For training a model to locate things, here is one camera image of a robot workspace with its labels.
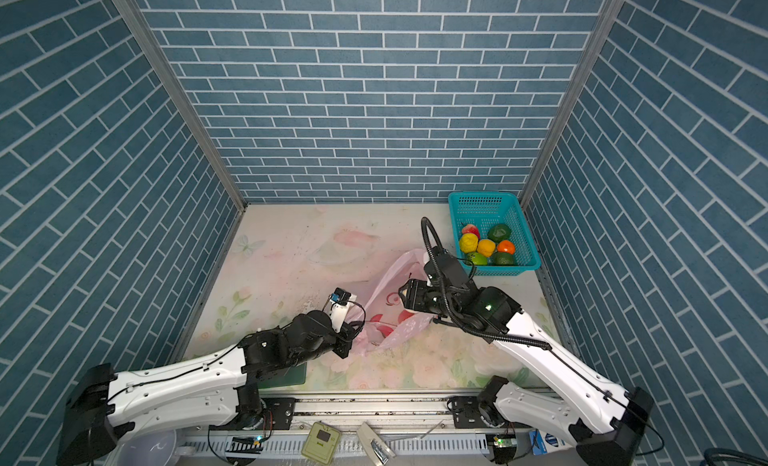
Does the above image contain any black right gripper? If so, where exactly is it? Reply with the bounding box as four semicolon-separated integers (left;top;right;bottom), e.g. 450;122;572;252
397;274;461;319

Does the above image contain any green apple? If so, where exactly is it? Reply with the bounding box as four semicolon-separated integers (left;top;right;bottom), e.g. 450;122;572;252
465;252;488;267

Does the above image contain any yellow lemon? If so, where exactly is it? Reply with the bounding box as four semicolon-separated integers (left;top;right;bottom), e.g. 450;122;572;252
459;233;480;254

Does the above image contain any yellow orange citrus fruit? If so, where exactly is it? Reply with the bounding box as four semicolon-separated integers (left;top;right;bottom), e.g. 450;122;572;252
476;239;497;258

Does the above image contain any pink plastic bag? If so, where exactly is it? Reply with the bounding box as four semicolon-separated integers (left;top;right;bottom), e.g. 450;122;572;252
352;249;432;355

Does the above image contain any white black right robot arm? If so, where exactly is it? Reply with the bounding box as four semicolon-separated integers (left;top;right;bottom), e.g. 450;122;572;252
398;248;655;465

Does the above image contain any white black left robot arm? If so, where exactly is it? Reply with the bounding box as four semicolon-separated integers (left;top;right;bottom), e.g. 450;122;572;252
56;310;364;465

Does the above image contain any teal plastic basket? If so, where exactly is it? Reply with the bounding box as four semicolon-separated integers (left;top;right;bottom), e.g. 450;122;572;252
448;192;541;276

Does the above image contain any green timer device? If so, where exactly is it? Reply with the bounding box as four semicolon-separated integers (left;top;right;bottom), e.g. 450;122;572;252
301;422;342;465

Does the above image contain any grey remote device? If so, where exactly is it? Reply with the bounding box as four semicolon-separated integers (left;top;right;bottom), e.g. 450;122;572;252
356;423;396;466

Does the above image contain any white blue box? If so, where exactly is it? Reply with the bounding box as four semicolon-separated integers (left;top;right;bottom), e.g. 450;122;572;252
528;430;570;456

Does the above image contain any white bowl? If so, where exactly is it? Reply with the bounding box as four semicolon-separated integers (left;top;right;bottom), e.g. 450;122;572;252
117;431;180;466

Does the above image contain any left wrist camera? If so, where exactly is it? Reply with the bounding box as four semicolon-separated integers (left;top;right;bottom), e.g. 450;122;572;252
327;288;357;333

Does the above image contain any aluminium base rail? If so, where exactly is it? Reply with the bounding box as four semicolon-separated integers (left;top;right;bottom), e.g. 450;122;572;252
179;384;580;464

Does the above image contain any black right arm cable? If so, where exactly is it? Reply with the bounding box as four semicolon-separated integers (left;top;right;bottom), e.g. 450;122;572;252
419;216;553;352

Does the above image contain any aluminium corner post left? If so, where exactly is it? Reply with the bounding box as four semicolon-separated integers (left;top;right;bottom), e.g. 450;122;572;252
111;0;247;214

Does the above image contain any aluminium corner post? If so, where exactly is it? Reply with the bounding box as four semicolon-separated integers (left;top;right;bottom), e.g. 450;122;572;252
111;0;247;214
518;0;625;211

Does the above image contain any aluminium corner post right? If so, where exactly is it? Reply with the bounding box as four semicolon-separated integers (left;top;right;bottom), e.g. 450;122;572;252
518;0;625;211

